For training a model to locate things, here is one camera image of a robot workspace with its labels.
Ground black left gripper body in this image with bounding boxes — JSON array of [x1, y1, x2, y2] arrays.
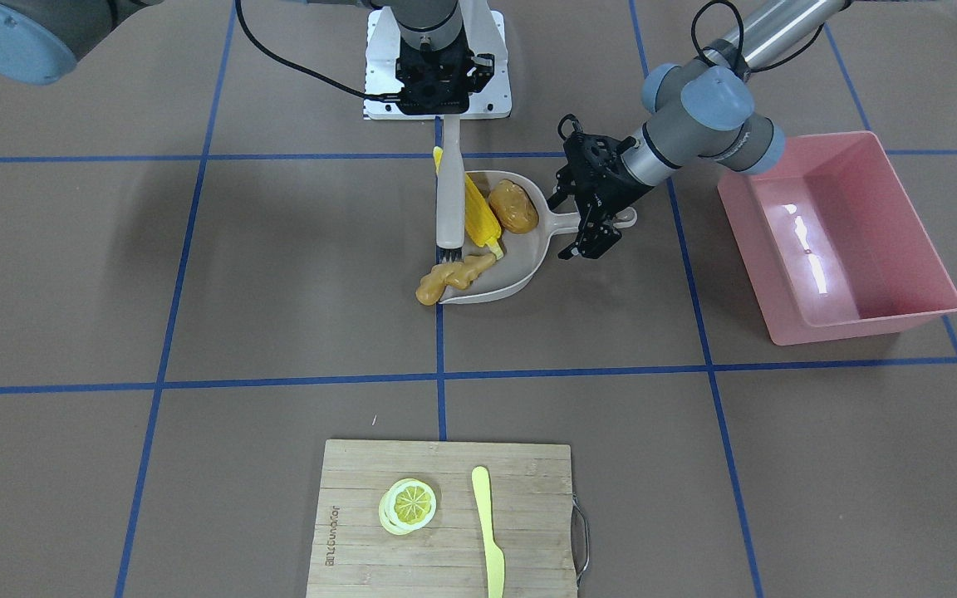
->
[[556, 114, 653, 223]]

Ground pink plastic bin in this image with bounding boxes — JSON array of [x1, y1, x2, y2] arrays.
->
[[717, 131, 957, 346]]

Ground beige hand brush black bristles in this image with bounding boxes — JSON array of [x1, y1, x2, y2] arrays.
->
[[435, 115, 466, 265]]

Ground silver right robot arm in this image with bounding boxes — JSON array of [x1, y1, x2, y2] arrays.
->
[[0, 1, 513, 119]]

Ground bamboo cutting board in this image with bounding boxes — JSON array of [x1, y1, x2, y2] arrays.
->
[[305, 439, 578, 597]]

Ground tan toy ginger root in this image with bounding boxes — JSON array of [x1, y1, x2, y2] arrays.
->
[[415, 253, 498, 306]]

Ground beige plastic dustpan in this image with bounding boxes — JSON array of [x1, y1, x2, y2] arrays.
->
[[439, 170, 638, 306]]

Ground yellow plastic knife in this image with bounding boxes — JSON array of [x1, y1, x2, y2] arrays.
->
[[471, 466, 506, 597]]

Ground yellow lemon slices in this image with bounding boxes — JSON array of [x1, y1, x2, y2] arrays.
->
[[377, 479, 438, 535]]

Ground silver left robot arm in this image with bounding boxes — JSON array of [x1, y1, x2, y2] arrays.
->
[[547, 1, 848, 260]]

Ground brown toy potato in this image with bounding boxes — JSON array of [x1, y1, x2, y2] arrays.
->
[[488, 180, 539, 234]]

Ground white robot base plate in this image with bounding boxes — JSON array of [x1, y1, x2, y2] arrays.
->
[[362, 1, 513, 120]]

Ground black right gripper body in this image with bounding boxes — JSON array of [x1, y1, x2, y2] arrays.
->
[[395, 51, 495, 116]]

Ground yellow toy corn cob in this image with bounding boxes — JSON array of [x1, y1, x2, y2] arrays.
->
[[432, 146, 504, 264]]

